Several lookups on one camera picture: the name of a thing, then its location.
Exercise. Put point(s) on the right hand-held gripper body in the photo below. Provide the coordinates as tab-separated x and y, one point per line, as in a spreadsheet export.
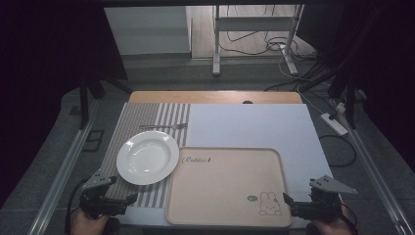
323	202

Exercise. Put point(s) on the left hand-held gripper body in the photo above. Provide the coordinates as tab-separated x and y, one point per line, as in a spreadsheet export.
98	199

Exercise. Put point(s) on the person's right hand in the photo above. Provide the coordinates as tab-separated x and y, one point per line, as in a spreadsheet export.
332	227

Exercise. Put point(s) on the person's left hand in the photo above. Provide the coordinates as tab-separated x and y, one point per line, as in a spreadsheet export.
87	225

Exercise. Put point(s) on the white round plate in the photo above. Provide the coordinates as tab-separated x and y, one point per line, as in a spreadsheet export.
147	158

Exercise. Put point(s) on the dark floor socket plate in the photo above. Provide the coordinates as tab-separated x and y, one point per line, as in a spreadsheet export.
94	140

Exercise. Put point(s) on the white power strip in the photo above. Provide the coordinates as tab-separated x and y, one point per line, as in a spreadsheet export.
333	124

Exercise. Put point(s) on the beige tray with rabbit print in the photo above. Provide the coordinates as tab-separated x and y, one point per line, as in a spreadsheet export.
225	187

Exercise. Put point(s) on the grey striped placemat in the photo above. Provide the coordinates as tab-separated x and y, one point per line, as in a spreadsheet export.
143	117

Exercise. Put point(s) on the metal fork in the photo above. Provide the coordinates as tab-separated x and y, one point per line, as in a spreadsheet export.
163	126

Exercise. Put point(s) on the black metal stand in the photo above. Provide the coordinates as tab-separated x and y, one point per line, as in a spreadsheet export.
89	88
350	94

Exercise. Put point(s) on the small black knob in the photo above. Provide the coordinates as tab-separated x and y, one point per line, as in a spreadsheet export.
247	102

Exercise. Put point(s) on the wooden table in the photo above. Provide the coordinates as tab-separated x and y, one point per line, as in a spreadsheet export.
208	97

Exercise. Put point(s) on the aluminium rail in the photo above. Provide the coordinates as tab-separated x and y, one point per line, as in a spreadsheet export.
62	176
375	169

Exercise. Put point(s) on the white metal desk frame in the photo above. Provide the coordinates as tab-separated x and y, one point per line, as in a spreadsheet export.
253	23

